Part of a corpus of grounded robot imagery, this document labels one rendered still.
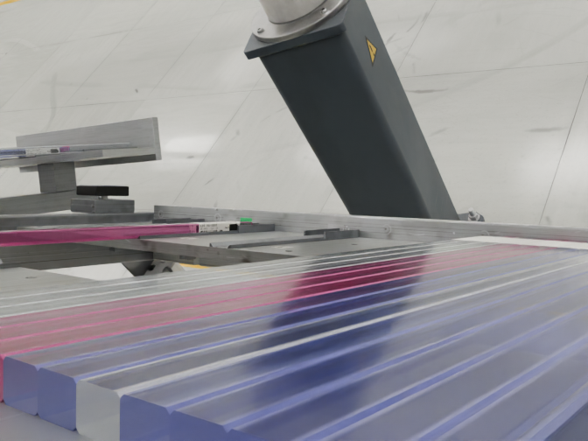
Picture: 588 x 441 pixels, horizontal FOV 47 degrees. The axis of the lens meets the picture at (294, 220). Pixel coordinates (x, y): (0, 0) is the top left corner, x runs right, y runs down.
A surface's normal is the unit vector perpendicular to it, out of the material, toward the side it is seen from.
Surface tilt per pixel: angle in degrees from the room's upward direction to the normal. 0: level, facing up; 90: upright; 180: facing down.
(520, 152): 0
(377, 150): 90
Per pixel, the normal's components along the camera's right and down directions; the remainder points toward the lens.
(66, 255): 0.79, 0.05
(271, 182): -0.43, -0.65
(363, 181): -0.22, 0.74
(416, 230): -0.61, 0.03
